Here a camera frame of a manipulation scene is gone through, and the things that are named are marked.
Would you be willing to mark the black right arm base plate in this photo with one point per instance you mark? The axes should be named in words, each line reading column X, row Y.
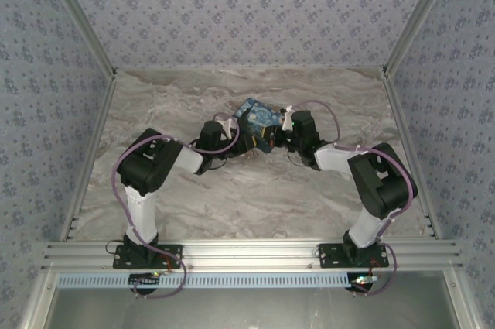
column 330, row 257

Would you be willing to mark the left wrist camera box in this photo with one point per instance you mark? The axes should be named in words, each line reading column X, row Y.
column 228, row 125

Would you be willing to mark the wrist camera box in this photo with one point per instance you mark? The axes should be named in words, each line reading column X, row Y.
column 228, row 125
column 287, row 122

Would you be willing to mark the aluminium table side rail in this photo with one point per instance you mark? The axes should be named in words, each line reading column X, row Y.
column 96, row 135
column 398, row 112

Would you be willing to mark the aluminium frame leg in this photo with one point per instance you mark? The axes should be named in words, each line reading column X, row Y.
column 460, row 302
column 38, row 302

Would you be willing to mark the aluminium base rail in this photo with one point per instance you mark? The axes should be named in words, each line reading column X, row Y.
column 247, row 253

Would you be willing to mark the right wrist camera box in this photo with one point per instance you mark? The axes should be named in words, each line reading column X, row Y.
column 287, row 122

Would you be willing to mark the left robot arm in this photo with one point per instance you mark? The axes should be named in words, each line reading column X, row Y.
column 147, row 166

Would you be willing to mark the aluminium frame post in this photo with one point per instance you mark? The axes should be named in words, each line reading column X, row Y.
column 77, row 15
column 421, row 15

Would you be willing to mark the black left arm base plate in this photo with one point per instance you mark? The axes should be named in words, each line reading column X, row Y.
column 120, row 263

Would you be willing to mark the small black controller board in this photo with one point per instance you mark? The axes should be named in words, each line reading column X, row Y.
column 361, row 282
column 145, row 279

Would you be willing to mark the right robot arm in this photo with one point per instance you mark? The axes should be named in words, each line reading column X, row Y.
column 383, row 186

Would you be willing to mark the blue starry night tin box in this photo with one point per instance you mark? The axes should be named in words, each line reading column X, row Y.
column 259, row 118

